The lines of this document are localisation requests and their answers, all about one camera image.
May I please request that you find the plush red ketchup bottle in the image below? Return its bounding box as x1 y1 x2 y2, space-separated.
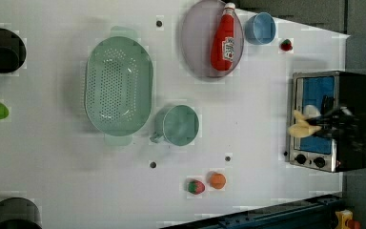
211 3 235 72

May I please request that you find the orange toy fruit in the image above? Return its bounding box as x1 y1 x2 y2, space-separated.
209 173 227 190

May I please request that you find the black cylinder post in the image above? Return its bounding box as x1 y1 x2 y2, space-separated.
0 28 27 73

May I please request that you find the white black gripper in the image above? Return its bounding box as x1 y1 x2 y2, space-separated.
314 95 366 149

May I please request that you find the black toaster oven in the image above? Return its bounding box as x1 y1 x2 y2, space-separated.
286 71 366 173

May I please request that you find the blue bowl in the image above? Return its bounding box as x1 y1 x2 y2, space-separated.
245 12 276 45

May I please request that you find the black cylinder base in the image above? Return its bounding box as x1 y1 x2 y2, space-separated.
0 198 43 229

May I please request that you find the green colander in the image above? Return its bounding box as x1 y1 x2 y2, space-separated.
84 26 153 146

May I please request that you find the grey round plate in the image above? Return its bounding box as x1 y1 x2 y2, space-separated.
180 0 244 77

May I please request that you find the plush peeled banana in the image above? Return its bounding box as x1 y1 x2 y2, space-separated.
288 105 322 138

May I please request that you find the green mug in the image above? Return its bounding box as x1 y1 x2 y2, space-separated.
150 105 199 146

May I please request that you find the red strawberry toy near bowl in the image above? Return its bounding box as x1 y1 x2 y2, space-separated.
280 39 293 52

